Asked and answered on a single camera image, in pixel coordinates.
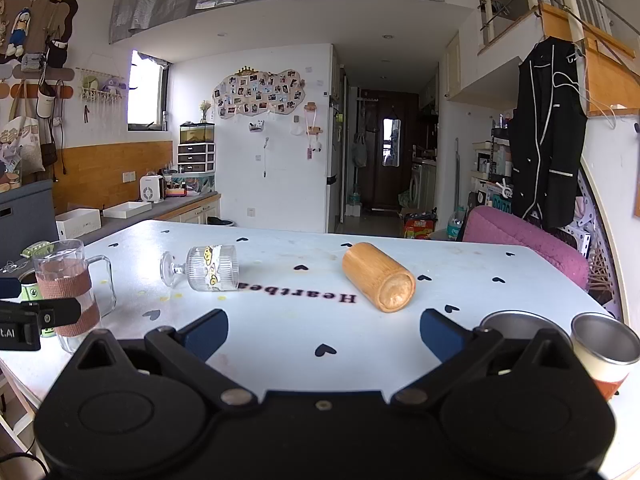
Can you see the green label can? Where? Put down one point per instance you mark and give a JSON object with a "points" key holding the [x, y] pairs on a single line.
{"points": [[31, 291]]}

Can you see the small green toy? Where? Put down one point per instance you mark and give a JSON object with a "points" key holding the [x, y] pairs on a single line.
{"points": [[36, 250]]}

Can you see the grey metal cup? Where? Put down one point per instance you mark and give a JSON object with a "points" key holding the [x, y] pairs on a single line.
{"points": [[515, 322]]}

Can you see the blue plush toy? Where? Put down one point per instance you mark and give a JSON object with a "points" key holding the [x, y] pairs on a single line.
{"points": [[19, 30]]}

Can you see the washing machine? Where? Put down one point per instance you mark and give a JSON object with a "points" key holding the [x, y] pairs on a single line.
{"points": [[422, 185]]}

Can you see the cloud-shaped photo board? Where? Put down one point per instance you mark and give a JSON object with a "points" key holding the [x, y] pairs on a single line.
{"points": [[257, 92]]}

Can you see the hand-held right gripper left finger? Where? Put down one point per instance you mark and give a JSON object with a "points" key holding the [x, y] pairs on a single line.
{"points": [[210, 332]]}

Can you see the white countertop appliance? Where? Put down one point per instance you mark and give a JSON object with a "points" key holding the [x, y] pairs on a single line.
{"points": [[150, 189]]}

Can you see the clear footed glass cup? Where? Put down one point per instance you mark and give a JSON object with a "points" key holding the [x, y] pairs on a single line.
{"points": [[210, 267]]}

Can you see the white box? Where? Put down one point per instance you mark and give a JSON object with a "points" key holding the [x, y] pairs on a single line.
{"points": [[77, 222]]}

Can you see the water bottle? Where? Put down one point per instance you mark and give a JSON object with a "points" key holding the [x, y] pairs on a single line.
{"points": [[455, 227]]}

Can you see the beige tote bag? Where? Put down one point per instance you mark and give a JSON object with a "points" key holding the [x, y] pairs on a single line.
{"points": [[22, 145]]}

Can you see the wooden cup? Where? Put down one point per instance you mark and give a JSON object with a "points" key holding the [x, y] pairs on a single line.
{"points": [[377, 275]]}

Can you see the black storage rack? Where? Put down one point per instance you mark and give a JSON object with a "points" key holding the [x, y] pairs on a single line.
{"points": [[500, 160]]}

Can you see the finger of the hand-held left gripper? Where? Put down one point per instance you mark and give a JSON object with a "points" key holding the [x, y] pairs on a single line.
{"points": [[9, 287], [50, 311]]}

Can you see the red carton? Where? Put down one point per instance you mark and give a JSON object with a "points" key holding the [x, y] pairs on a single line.
{"points": [[419, 227]]}

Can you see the white tray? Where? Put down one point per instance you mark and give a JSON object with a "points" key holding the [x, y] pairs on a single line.
{"points": [[127, 209]]}

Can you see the pink chair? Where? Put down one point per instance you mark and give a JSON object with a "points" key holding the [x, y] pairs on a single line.
{"points": [[525, 242]]}

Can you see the glass mug with pink sleeve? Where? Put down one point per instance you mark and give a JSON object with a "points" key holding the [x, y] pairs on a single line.
{"points": [[62, 280]]}

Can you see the window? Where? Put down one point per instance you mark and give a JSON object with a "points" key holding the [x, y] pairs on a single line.
{"points": [[145, 92]]}

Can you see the white wall hanging rack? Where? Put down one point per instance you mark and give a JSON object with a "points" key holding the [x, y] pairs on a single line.
{"points": [[100, 91]]}

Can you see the dark grey storage box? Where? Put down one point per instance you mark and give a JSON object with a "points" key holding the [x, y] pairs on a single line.
{"points": [[27, 215]]}

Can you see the brown wall peg board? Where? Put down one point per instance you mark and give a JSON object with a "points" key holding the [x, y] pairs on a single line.
{"points": [[45, 15]]}

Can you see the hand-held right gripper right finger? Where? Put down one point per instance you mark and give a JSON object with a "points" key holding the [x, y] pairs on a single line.
{"points": [[437, 332]]}

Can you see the grey hanging bag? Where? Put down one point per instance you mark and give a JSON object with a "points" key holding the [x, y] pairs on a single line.
{"points": [[360, 152]]}

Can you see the black jacket with white trim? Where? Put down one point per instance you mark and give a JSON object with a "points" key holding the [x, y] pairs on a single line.
{"points": [[545, 150]]}

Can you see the small drawer unit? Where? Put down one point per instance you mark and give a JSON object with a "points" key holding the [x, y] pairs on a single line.
{"points": [[196, 157]]}

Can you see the metal cup with orange sleeve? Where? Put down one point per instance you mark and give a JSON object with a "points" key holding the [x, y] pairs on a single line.
{"points": [[607, 350]]}

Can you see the fish tank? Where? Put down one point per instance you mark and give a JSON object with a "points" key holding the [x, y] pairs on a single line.
{"points": [[197, 133]]}

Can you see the dark wooden door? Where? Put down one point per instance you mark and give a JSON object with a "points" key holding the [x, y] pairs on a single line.
{"points": [[372, 160]]}

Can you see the wooden staircase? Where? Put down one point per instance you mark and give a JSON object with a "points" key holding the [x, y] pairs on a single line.
{"points": [[605, 65]]}

